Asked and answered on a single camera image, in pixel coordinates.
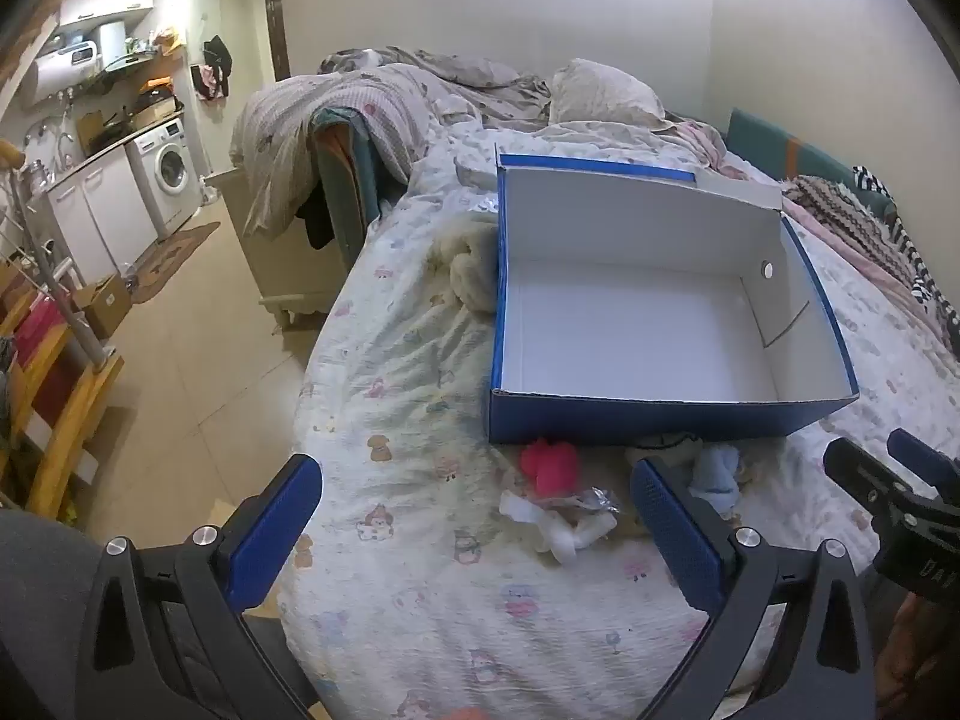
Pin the green padded headboard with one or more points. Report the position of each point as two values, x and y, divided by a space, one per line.
757 139

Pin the beige pillow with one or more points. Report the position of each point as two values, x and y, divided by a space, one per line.
600 90

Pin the white water heater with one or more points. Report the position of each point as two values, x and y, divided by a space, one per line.
52 71

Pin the blue and white cardboard box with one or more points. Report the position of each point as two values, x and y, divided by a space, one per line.
637 330

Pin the pink plush toy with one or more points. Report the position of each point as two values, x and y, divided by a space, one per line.
547 465

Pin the bed with cartoon print sheet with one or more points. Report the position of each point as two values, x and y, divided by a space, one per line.
420 390

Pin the clear plastic bag with doll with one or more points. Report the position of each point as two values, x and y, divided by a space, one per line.
595 499

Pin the dark wooden door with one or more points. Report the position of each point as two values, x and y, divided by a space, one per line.
274 26

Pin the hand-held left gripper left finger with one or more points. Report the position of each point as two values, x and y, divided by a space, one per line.
274 532

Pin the white floor cabinet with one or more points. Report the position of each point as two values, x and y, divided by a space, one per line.
97 210

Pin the yellow wooden chair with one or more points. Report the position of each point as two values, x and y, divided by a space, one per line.
52 405

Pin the red bag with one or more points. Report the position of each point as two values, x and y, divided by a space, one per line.
30 330

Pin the black and white striped cloth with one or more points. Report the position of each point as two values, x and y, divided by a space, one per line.
874 180

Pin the brown crocheted blanket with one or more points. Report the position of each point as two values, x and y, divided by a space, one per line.
840 202

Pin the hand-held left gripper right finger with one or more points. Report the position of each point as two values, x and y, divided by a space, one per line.
671 540

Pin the pink white bagged socks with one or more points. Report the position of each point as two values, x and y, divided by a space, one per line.
555 529

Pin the metal crutch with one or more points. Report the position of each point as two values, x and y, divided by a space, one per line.
52 262

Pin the white bed-end bench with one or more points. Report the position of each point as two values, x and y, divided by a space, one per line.
277 255

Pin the hanging dark and pink clothes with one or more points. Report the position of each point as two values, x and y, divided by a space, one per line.
214 67

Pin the brown patterned rug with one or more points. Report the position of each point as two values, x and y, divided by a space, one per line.
172 255

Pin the white washing machine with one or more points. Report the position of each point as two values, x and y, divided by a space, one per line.
169 165

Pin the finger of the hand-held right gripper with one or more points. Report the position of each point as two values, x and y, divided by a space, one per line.
926 465
859 469

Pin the white wall cupboard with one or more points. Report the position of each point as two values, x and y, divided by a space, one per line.
105 4

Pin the dark cloth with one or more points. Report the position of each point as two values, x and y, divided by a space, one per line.
315 221

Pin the teal bed footboard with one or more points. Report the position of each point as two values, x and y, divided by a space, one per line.
337 165

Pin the cream fluffy plush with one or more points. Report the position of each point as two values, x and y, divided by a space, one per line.
472 262

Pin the grey striped quilt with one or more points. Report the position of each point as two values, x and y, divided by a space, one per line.
375 97

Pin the light blue plush doll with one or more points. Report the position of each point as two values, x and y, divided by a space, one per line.
716 476

